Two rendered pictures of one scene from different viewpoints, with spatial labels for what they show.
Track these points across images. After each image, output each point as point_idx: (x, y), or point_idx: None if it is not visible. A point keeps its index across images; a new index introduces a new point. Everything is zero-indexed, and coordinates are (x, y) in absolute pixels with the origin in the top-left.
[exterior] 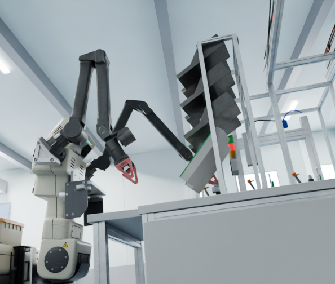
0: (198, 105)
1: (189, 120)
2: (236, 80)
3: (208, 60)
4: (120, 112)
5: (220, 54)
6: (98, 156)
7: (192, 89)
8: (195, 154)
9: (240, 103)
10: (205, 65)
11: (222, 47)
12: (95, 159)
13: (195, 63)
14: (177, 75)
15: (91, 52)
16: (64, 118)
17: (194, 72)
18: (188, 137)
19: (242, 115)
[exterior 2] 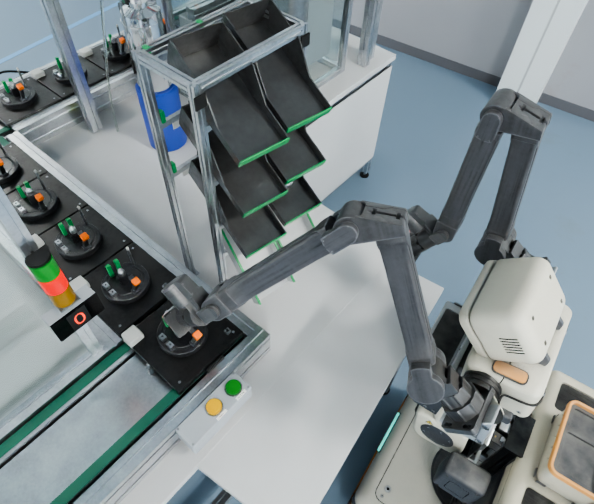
0: (287, 153)
1: (276, 195)
2: (146, 81)
3: (276, 60)
4: (412, 250)
5: (251, 41)
6: (441, 353)
7: (266, 129)
8: (309, 216)
9: (162, 134)
10: (276, 70)
11: (261, 28)
12: (448, 366)
13: (303, 74)
14: (328, 105)
15: (528, 99)
16: (543, 258)
17: (295, 91)
18: (315, 202)
19: (164, 157)
